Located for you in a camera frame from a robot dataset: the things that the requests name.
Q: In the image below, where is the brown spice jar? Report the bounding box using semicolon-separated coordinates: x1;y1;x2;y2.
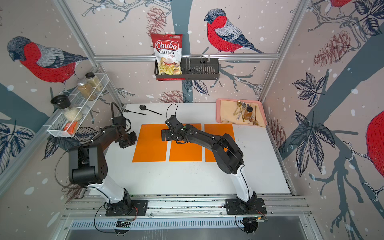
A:
77;79;97;101

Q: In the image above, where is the black fork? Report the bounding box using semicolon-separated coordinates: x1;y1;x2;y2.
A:
121;109;147;116

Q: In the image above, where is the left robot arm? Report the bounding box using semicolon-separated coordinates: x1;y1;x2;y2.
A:
69;125;138;216

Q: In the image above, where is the small red packet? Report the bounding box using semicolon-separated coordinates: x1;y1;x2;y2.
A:
63;121;79;135

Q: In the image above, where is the pink tray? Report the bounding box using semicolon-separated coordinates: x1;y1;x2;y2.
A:
215;98;268;128

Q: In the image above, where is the orange paper sheet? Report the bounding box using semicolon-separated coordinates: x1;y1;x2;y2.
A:
169;141;203;162
204;123;240;163
133;124;168;163

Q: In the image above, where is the black lid rice jar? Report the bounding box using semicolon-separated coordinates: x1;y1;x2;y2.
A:
51;95;83;122

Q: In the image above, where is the tan spice jar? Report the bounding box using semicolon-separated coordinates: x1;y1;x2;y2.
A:
86;73;104;92

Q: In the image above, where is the wooden stick utensil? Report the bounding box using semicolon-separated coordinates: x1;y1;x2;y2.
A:
254;105;258;123

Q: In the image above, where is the red cassava chips bag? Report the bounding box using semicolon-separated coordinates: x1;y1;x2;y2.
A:
151;33;183;81

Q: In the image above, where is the small amber bottle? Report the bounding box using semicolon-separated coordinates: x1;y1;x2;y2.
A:
243;106;254;120

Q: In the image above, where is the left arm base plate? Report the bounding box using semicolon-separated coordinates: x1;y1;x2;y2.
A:
106;200;149;217

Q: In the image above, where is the clear acrylic wall shelf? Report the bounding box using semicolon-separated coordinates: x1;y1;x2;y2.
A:
47;74;110;138

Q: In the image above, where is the black wire wall basket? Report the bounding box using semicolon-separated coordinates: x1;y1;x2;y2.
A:
154;57;220;81

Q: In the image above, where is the left black corrugated cable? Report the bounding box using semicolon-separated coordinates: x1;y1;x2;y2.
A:
110;101;132;133

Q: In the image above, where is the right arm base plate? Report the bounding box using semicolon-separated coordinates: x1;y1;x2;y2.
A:
225;199;267;215

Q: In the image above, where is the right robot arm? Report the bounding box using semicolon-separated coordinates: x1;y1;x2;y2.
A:
162;115;257;210

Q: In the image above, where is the black spoon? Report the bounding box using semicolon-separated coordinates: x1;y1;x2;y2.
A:
139;105;162;116

